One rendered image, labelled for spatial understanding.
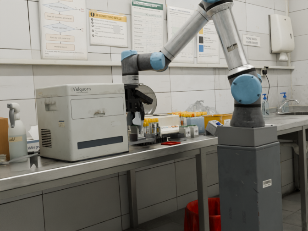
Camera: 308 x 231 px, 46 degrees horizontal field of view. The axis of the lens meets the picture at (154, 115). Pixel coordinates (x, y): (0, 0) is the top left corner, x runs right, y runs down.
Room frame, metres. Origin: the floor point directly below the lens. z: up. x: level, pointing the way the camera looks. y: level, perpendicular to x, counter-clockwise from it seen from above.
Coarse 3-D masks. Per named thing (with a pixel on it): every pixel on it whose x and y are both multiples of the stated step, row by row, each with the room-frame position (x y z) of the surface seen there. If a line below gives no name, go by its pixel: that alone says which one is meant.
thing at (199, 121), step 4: (188, 120) 2.03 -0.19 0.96; (192, 120) 2.02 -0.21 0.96; (196, 120) 2.03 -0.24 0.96; (200, 120) 2.05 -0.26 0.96; (188, 124) 2.03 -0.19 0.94; (192, 124) 2.02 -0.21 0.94; (196, 124) 2.03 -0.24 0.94; (200, 124) 2.05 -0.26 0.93; (200, 128) 2.05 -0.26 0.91; (204, 128) 2.07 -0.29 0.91; (200, 132) 2.05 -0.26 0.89; (204, 132) 2.06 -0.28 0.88
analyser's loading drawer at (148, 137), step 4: (144, 132) 1.64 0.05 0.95; (132, 136) 1.63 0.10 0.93; (136, 136) 1.61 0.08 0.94; (144, 136) 1.64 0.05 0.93; (148, 136) 1.70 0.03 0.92; (152, 136) 1.68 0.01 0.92; (128, 140) 1.64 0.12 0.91; (132, 140) 1.63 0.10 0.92; (136, 140) 1.61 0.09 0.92; (140, 140) 1.62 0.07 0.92; (144, 140) 1.63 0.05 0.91; (148, 140) 1.64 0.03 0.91; (152, 140) 1.66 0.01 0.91
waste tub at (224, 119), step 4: (204, 116) 2.14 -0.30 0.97; (208, 116) 2.12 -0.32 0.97; (212, 116) 2.10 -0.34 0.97; (216, 116) 2.08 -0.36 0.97; (220, 116) 2.06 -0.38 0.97; (224, 116) 2.09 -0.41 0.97; (228, 116) 2.12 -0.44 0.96; (204, 120) 2.14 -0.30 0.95; (208, 120) 2.12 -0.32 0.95; (212, 120) 2.10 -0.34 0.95; (220, 120) 2.06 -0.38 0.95; (224, 120) 2.09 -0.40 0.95; (228, 120) 2.12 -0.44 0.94; (204, 124) 2.14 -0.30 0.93; (224, 124) 2.08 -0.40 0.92; (228, 124) 2.12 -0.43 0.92
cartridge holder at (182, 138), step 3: (171, 135) 1.86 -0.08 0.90; (174, 135) 1.84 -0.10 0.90; (177, 135) 1.83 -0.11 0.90; (180, 135) 1.84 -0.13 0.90; (183, 135) 1.85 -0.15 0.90; (168, 138) 1.87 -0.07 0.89; (171, 138) 1.85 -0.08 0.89; (174, 138) 1.84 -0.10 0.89; (177, 138) 1.82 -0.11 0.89; (180, 138) 1.81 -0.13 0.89; (183, 138) 1.83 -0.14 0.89; (186, 138) 1.84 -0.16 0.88
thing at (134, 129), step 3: (132, 126) 1.63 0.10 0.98; (135, 126) 1.62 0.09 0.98; (138, 126) 1.63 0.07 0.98; (132, 129) 1.63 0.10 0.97; (135, 129) 1.62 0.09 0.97; (138, 129) 1.61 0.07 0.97; (132, 132) 1.63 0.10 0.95; (135, 132) 1.62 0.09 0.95; (138, 132) 1.61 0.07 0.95; (141, 132) 1.63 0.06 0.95; (138, 135) 1.61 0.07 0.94; (141, 135) 1.62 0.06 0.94
